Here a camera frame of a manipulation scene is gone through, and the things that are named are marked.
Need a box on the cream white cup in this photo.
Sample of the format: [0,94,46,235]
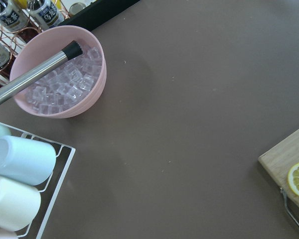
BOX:
[0,176,41,231]

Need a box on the bamboo cutting board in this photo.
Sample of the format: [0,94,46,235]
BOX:
[258,129,299,207]

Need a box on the copper wire bottle basket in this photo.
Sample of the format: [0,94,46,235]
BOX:
[0,19,42,86]

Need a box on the steel muddler black tip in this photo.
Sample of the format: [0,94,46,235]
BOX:
[0,41,83,105]

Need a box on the light blue cup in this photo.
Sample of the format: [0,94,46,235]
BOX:
[0,135,56,186]

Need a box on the pink bowl with ice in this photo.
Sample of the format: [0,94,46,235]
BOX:
[10,26,107,119]

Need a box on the tea bottle dark label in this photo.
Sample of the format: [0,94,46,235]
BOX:
[0,0,28,32]

